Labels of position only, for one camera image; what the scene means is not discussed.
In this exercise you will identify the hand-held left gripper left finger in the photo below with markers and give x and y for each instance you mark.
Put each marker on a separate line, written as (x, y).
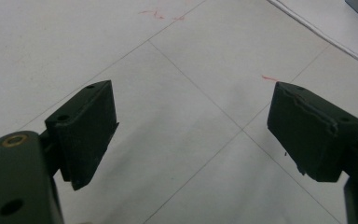
(85, 133)

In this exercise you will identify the white paper sheets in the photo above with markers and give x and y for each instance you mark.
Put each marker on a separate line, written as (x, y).
(335, 28)

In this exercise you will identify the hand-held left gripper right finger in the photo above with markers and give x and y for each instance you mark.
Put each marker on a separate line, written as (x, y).
(307, 133)

